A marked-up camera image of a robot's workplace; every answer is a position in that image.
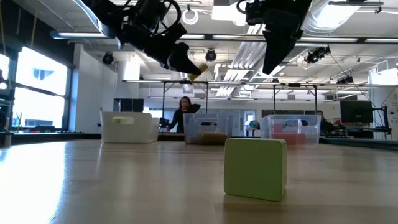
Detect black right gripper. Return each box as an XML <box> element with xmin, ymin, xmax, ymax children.
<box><xmin>262</xmin><ymin>0</ymin><xmax>313</xmax><ymax>75</ymax></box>

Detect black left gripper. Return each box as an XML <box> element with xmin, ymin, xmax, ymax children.
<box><xmin>119</xmin><ymin>22</ymin><xmax>203</xmax><ymax>75</ymax></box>

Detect yellow rectangular wooden block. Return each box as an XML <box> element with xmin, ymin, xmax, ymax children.
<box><xmin>188</xmin><ymin>63</ymin><xmax>209</xmax><ymax>82</ymax></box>

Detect white ceiling light fixture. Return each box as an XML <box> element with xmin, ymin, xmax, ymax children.
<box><xmin>211</xmin><ymin>4</ymin><xmax>249</xmax><ymax>27</ymax></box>

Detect grey plastic bin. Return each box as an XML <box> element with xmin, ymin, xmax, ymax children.
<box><xmin>183</xmin><ymin>113</ymin><xmax>234</xmax><ymax>145</ymax></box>

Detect clear plastic bin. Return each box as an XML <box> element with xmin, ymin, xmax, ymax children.
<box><xmin>259</xmin><ymin>114</ymin><xmax>322</xmax><ymax>146</ymax></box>

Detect black rig crossbar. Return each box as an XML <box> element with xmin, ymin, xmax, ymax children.
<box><xmin>49</xmin><ymin>30</ymin><xmax>398</xmax><ymax>44</ymax></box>

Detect white plastic bin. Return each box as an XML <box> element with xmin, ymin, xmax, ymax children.
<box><xmin>99</xmin><ymin>111</ymin><xmax>161</xmax><ymax>144</ymax></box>

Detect black computer monitor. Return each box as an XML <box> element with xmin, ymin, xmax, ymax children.
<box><xmin>339</xmin><ymin>99</ymin><xmax>374</xmax><ymax>124</ymax></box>

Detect green square wooden block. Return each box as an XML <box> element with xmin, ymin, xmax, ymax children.
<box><xmin>223</xmin><ymin>138</ymin><xmax>288</xmax><ymax>203</ymax></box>

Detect bright window pane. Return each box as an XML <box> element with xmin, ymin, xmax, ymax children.
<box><xmin>0</xmin><ymin>52</ymin><xmax>11</xmax><ymax>91</ymax></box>
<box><xmin>12</xmin><ymin>46</ymin><xmax>68</xmax><ymax>131</ymax></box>

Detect dark equipment rack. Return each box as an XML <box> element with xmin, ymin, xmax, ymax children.
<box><xmin>0</xmin><ymin>98</ymin><xmax>15</xmax><ymax>148</ymax></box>

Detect black metal frame stand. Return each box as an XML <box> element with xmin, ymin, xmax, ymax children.
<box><xmin>161</xmin><ymin>80</ymin><xmax>210</xmax><ymax>119</ymax></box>
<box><xmin>272</xmin><ymin>82</ymin><xmax>320</xmax><ymax>116</ymax></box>

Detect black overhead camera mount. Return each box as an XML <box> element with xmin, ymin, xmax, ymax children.
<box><xmin>303</xmin><ymin>46</ymin><xmax>331</xmax><ymax>65</ymax></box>

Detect white cable coil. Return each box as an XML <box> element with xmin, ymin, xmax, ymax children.
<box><xmin>182</xmin><ymin>7</ymin><xmax>200</xmax><ymax>26</ymax></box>

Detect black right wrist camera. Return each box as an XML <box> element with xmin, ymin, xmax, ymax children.
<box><xmin>244</xmin><ymin>1</ymin><xmax>265</xmax><ymax>26</ymax></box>

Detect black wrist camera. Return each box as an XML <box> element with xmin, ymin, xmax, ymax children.
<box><xmin>244</xmin><ymin>1</ymin><xmax>265</xmax><ymax>26</ymax></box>
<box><xmin>136</xmin><ymin>0</ymin><xmax>169</xmax><ymax>30</ymax></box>

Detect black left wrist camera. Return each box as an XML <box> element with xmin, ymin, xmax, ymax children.
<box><xmin>136</xmin><ymin>0</ymin><xmax>169</xmax><ymax>30</ymax></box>

